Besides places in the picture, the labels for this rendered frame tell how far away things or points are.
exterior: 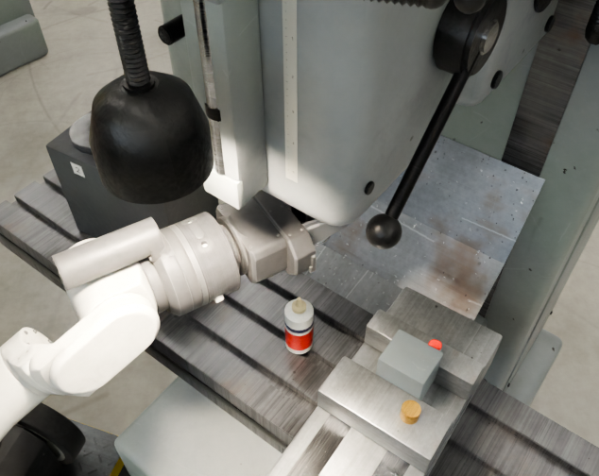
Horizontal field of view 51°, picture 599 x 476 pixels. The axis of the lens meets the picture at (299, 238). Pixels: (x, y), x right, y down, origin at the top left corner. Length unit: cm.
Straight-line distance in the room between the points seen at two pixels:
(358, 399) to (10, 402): 37
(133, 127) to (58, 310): 191
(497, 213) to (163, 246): 58
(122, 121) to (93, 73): 292
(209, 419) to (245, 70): 63
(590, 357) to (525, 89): 140
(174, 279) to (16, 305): 174
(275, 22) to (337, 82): 6
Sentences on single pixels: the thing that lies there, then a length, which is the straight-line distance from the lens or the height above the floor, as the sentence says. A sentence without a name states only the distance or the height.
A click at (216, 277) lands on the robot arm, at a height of 124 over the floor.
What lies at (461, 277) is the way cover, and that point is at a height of 92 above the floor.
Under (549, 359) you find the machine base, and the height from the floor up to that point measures 20.
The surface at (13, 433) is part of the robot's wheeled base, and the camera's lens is 132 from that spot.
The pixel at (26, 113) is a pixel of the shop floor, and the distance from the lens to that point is 311.
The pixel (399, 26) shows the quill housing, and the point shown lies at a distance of 45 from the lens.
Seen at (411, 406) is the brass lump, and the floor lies 106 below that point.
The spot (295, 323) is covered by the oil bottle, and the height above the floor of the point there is 101.
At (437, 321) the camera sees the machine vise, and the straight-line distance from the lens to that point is 88.
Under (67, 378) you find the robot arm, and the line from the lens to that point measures 60.
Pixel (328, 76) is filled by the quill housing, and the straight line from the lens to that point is 43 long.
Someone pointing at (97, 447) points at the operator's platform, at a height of 40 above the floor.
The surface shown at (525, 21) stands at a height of 141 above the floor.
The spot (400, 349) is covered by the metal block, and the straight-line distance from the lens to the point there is 76.
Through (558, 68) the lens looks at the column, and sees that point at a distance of 89.
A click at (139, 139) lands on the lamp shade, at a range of 36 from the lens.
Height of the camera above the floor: 171
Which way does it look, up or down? 48 degrees down
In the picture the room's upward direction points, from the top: straight up
